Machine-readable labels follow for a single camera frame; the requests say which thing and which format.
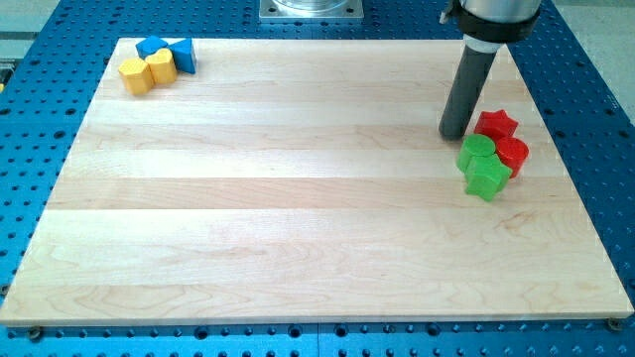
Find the red star block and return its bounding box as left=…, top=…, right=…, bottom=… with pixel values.
left=474, top=109, right=519, bottom=142

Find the blue cube block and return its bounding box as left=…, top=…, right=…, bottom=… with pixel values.
left=135, top=35, right=169, bottom=60

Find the yellow hexagon block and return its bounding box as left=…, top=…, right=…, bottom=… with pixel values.
left=118, top=58, right=154, bottom=95

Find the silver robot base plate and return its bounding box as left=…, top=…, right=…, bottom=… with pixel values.
left=259, top=0, right=364, bottom=22

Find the red cylinder block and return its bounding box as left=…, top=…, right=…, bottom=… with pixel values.
left=495, top=137, right=530, bottom=179

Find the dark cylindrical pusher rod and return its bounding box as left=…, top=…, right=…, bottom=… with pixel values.
left=439, top=47, right=496, bottom=141

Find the green cylinder block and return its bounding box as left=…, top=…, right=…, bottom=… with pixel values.
left=456, top=134, right=495, bottom=173

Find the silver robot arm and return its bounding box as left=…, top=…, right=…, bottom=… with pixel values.
left=440, top=0, right=542, bottom=54

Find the blue triangle block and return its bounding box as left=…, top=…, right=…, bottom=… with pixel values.
left=168, top=38, right=196, bottom=74

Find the yellow heart block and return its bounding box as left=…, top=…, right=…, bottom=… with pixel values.
left=145, top=48, right=178, bottom=84

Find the green star block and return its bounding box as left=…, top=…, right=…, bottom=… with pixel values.
left=464, top=155, right=513, bottom=201

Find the wooden board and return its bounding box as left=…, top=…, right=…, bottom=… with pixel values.
left=1, top=38, right=633, bottom=326

